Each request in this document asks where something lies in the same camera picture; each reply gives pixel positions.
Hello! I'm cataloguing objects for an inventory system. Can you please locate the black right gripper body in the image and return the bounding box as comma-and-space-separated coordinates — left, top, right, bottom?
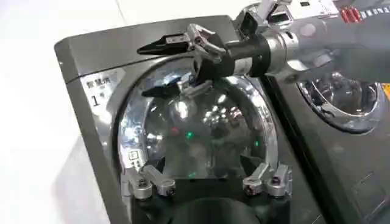
194, 30, 272, 86

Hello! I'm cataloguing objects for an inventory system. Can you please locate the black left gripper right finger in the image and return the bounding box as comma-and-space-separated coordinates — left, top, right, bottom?
239, 154, 293, 198

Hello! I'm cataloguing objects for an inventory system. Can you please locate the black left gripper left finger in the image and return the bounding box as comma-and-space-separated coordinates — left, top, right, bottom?
121, 158, 177, 201

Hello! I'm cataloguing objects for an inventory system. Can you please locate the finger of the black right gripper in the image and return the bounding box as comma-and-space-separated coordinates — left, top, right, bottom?
136, 23, 228, 63
141, 75, 216, 99

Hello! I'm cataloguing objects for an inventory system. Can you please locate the round glass dryer door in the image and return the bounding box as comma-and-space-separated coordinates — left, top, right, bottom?
116, 57, 280, 184

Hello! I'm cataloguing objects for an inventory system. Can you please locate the silver number label sticker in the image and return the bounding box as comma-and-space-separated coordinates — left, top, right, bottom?
80, 68, 127, 117

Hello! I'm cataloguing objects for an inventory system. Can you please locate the grey dryer with number label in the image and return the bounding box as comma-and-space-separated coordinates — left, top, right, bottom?
54, 15, 327, 224

